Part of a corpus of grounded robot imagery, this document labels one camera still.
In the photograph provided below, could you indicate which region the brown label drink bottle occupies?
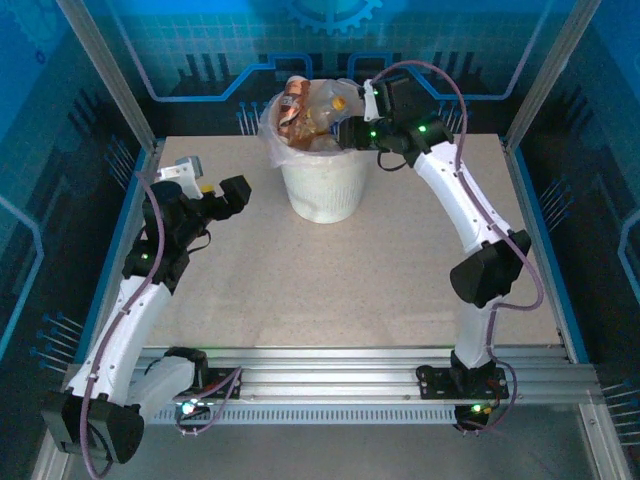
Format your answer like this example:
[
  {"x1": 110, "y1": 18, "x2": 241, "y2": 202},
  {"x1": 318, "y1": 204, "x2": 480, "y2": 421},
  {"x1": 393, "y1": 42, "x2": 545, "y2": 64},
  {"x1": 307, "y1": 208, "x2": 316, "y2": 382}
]
[{"x1": 277, "y1": 74, "x2": 314, "y2": 146}]

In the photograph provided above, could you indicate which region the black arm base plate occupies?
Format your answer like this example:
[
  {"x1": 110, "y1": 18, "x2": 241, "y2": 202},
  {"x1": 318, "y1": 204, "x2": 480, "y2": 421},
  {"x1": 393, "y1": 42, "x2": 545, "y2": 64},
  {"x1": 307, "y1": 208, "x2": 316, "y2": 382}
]
[
  {"x1": 199, "y1": 366, "x2": 245, "y2": 401},
  {"x1": 416, "y1": 364, "x2": 510, "y2": 401}
]

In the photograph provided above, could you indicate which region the aluminium side rail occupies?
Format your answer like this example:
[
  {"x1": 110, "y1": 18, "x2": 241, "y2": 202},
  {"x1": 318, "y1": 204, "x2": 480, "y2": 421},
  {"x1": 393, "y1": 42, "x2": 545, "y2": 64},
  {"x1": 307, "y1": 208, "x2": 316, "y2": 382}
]
[
  {"x1": 32, "y1": 139, "x2": 166, "y2": 480},
  {"x1": 499, "y1": 135, "x2": 636, "y2": 480}
]

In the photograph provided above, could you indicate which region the blue table edge strip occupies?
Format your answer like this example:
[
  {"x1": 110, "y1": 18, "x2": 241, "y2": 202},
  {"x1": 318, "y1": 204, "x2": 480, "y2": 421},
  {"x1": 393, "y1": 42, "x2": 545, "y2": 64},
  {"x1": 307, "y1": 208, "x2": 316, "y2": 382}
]
[
  {"x1": 79, "y1": 147, "x2": 151, "y2": 346},
  {"x1": 512, "y1": 147, "x2": 591, "y2": 364}
]

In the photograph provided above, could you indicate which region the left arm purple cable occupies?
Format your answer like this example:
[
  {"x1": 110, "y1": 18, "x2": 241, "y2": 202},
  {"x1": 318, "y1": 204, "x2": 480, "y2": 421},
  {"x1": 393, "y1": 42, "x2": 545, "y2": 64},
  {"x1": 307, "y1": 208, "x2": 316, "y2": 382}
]
[{"x1": 79, "y1": 171, "x2": 245, "y2": 479}]

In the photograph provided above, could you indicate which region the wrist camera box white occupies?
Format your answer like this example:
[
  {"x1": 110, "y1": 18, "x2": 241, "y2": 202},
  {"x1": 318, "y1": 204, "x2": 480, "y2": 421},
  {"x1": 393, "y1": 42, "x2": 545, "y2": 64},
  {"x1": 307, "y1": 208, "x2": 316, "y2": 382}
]
[
  {"x1": 360, "y1": 79, "x2": 381, "y2": 121},
  {"x1": 155, "y1": 154, "x2": 205, "y2": 196}
]

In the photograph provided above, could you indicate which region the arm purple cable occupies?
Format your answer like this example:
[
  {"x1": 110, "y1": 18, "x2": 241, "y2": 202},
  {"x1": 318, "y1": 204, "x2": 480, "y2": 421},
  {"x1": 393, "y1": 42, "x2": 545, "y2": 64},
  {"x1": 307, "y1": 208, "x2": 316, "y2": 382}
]
[
  {"x1": 369, "y1": 59, "x2": 546, "y2": 436},
  {"x1": 79, "y1": 171, "x2": 245, "y2": 479}
]

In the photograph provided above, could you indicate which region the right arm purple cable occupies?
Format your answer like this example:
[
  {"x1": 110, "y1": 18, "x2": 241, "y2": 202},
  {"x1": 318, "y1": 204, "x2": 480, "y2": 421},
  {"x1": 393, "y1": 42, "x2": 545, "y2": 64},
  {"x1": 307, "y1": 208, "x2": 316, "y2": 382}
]
[{"x1": 369, "y1": 59, "x2": 546, "y2": 436}]

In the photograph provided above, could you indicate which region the aluminium frame post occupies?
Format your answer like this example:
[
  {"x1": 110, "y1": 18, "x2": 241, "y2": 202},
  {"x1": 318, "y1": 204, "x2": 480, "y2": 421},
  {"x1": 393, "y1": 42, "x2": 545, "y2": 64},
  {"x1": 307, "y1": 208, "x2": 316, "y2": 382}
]
[
  {"x1": 54, "y1": 0, "x2": 161, "y2": 151},
  {"x1": 504, "y1": 0, "x2": 604, "y2": 144}
]

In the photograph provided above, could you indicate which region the grey slotted cable duct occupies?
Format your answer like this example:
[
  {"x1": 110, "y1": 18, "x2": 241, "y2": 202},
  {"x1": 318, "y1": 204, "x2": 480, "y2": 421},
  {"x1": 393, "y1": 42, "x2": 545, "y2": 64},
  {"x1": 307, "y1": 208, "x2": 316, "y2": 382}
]
[{"x1": 144, "y1": 404, "x2": 464, "y2": 427}]

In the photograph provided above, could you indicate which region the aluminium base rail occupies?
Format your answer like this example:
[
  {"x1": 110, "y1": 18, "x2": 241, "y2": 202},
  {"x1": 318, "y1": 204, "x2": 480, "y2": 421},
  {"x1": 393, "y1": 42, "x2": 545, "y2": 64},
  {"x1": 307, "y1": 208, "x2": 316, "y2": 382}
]
[{"x1": 139, "y1": 346, "x2": 601, "y2": 407}]

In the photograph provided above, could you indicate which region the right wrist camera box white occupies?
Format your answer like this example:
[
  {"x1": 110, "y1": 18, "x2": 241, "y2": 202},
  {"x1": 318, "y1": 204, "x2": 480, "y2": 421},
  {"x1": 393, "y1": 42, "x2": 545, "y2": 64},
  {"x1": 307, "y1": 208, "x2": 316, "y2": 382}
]
[{"x1": 360, "y1": 79, "x2": 381, "y2": 121}]

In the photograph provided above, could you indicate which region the clear plastic bin liner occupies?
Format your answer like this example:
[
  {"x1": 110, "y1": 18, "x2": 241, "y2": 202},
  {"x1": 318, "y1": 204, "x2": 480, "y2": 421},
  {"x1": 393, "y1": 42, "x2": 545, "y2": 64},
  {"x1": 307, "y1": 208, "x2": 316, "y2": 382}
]
[{"x1": 257, "y1": 76, "x2": 374, "y2": 171}]

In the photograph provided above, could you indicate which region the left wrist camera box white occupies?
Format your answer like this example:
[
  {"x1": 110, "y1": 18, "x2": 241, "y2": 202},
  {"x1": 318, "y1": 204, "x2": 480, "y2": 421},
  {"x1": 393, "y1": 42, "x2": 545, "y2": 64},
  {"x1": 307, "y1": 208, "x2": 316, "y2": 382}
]
[{"x1": 155, "y1": 154, "x2": 205, "y2": 196}]

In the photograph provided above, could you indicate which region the white ribbed plastic bin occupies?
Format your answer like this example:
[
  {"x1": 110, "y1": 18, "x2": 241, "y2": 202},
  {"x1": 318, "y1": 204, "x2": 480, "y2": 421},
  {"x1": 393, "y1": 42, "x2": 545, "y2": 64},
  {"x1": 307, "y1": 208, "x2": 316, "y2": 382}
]
[{"x1": 259, "y1": 74, "x2": 374, "y2": 225}]

